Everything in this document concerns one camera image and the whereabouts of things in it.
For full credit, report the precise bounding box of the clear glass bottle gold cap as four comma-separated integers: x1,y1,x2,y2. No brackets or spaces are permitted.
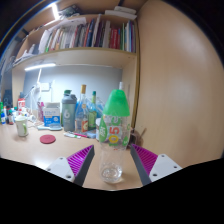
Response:
74,84,90,134

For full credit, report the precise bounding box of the flat round red coaster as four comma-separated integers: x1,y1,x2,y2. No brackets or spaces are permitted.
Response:
39,133,57,145

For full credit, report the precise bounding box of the pale blue flat case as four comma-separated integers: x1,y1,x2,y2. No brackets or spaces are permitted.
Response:
36,123,63,132

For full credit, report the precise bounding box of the clear green-topped drink bottle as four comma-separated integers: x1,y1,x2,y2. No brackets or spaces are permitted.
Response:
98,89,132,185

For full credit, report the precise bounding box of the white wall socket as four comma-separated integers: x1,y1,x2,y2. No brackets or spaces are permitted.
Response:
39,81,51,92

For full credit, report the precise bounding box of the red and white can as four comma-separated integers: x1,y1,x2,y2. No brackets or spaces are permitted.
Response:
17,98,27,116

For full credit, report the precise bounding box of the grey shaker bottle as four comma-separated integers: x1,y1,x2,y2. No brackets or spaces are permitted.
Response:
61,90,78,133

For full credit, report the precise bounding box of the wooden shelf unit with books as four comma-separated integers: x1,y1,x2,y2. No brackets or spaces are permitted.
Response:
11,1,141,73

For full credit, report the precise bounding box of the under-shelf light strip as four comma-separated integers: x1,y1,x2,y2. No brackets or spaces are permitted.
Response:
23,62,58,72

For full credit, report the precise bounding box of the magenta carton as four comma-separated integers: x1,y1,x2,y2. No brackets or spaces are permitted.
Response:
37,101,45,122

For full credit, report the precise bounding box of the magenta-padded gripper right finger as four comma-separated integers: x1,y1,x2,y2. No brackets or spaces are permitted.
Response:
129,143,183,187

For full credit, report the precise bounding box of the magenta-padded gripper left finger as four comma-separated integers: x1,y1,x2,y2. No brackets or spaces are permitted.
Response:
45,144,96,187

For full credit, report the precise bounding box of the white green red pen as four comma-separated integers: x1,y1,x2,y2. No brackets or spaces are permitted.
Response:
63,131,88,139

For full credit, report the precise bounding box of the ceiling light tube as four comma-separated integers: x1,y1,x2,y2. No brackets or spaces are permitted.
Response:
51,1,61,21

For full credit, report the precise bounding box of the brown mug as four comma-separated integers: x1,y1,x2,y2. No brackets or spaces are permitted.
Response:
129,127,148,148

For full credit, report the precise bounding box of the blue and white box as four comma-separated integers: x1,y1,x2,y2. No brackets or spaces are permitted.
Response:
43,102,62,128

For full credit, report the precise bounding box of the slim green glass bottle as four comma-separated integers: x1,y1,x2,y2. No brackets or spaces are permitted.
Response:
88,90,98,132

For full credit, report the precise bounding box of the blue plastic bag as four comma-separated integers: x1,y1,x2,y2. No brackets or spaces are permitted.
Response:
86,96,105,118

